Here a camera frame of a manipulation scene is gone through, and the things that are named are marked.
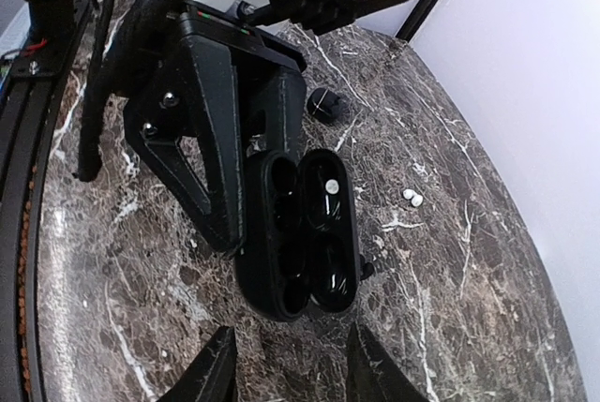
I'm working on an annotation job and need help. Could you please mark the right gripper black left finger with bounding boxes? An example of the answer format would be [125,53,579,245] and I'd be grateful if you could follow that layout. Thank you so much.
[161,326,237,402]

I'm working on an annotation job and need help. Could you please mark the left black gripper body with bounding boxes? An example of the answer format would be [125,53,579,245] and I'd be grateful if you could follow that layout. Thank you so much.
[175,0,307,79]

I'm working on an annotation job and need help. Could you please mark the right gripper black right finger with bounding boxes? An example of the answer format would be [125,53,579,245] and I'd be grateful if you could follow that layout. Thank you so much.
[346,322,427,402]

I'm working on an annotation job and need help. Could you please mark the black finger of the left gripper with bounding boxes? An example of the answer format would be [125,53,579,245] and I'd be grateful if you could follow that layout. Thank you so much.
[123,35,245,252]
[239,68,305,162]

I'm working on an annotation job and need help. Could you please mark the black round charging case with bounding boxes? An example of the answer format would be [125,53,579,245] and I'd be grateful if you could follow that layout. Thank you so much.
[307,87,341,125]

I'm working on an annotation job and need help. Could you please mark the black oval charging case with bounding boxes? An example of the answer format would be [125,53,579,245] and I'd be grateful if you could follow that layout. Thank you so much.
[234,149,362,322]

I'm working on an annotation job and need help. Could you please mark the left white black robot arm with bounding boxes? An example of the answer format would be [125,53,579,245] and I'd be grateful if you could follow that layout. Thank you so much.
[26,0,306,255]

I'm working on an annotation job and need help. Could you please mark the white earbud far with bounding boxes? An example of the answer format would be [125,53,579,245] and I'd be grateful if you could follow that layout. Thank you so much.
[402,188,424,208]

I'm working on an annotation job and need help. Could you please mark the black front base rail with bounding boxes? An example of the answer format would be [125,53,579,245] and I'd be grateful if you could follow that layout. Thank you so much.
[1,0,92,401]

